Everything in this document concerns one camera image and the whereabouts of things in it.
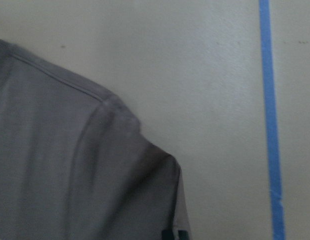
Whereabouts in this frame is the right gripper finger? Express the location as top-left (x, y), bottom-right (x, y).
top-left (161, 229), bottom-right (189, 240)

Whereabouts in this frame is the dark brown t-shirt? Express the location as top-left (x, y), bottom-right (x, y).
top-left (0, 40), bottom-right (192, 240)

